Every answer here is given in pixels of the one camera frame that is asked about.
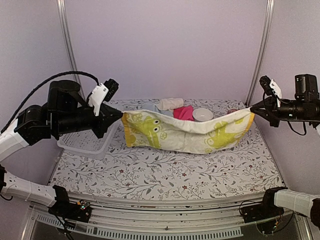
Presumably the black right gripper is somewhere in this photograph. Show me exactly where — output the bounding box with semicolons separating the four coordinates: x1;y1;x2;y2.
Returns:
251;94;311;127

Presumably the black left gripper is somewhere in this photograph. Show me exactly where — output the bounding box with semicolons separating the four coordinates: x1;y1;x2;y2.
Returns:
54;103;123;138

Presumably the green crocodile pattern towel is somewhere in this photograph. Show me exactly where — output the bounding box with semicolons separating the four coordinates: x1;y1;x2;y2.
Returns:
121;108;255;155

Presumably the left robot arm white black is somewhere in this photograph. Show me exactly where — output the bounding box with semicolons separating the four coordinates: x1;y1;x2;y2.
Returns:
0;79;123;223

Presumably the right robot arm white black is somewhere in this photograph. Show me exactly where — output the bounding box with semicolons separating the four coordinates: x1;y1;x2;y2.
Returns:
239;74;320;227

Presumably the red white patterned ball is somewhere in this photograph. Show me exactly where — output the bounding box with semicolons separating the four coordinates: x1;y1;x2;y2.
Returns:
227;108;238;115

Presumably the white plastic basket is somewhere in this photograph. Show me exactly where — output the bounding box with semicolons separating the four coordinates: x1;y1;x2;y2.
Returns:
57;120;120;160

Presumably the light blue towel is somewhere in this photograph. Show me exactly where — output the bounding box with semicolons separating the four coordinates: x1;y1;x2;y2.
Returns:
141;103;173;117

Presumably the floral patterned table mat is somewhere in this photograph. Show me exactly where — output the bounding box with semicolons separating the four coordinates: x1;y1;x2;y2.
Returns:
51;98;283;201

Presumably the cream rolled towel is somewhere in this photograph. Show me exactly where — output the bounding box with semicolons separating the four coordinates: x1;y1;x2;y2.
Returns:
157;98;184;112

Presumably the white ceramic bowl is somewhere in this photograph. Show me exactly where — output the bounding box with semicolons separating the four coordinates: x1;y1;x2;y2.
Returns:
192;108;214;122

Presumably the pink towel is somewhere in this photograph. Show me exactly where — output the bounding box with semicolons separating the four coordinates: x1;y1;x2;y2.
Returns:
173;105;194;121

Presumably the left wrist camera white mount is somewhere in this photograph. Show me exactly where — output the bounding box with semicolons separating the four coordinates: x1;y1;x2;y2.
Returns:
87;78;119;117

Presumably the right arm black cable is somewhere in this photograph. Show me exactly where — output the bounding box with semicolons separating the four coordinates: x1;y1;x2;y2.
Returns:
284;119;308;136

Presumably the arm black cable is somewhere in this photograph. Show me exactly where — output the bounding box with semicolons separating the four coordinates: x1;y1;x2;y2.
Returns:
284;119;308;136
0;71;101;133

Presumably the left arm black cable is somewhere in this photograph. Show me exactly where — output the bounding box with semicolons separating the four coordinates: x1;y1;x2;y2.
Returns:
0;71;101;133

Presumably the right aluminium frame post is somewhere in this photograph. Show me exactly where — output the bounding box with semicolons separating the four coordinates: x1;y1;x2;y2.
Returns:
245;0;275;106

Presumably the aluminium frame post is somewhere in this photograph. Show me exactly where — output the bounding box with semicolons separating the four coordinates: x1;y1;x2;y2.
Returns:
245;0;275;106
56;0;81;83

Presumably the aluminium front rail base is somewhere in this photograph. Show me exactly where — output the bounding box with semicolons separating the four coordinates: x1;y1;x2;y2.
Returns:
22;193;319;240

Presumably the left aluminium frame post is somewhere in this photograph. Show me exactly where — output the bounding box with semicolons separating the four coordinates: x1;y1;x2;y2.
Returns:
56;0;81;83

